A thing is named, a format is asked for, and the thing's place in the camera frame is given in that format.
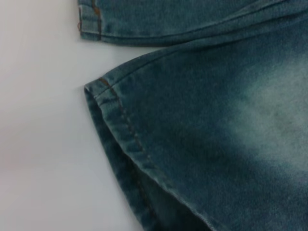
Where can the blue denim shorts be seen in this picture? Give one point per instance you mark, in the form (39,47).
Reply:
(216,96)

